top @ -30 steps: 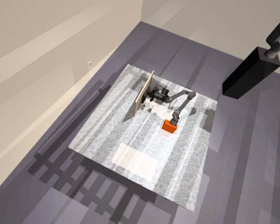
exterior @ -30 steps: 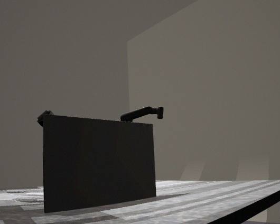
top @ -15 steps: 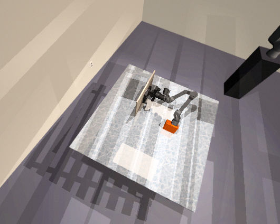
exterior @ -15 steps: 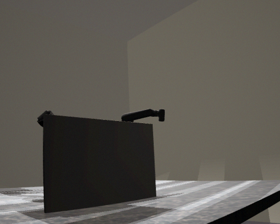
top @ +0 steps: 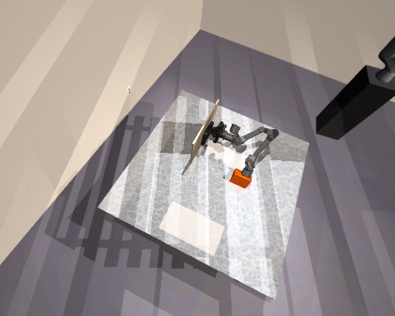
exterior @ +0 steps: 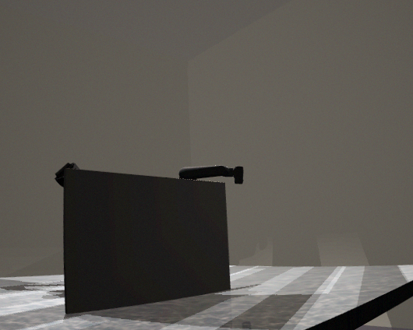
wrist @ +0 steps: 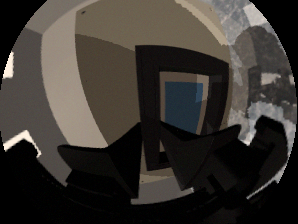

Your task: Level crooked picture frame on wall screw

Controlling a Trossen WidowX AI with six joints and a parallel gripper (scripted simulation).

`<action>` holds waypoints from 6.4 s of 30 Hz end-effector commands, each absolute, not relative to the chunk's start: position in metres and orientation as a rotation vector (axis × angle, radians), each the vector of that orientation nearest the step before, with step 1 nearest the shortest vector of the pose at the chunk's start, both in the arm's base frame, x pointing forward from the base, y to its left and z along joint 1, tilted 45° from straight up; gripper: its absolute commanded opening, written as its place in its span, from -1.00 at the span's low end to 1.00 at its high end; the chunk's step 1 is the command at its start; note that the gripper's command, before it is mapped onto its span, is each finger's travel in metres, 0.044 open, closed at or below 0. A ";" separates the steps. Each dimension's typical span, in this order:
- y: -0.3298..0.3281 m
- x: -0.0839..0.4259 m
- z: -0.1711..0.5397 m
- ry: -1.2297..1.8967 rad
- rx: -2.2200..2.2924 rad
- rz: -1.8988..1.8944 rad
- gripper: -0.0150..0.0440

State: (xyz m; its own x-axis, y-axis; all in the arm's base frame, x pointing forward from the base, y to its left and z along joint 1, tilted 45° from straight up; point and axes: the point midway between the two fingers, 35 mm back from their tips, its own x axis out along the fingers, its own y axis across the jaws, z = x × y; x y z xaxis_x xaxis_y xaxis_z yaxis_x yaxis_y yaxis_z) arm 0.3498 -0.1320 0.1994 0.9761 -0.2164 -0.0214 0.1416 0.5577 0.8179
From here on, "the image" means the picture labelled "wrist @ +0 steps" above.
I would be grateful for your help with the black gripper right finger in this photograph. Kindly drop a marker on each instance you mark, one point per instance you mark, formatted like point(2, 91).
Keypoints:
point(188, 153)

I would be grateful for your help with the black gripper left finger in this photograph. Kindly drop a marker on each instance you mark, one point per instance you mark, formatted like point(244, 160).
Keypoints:
point(120, 160)

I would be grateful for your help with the black picture frame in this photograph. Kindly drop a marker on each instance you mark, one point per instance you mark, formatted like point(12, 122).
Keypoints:
point(184, 88)

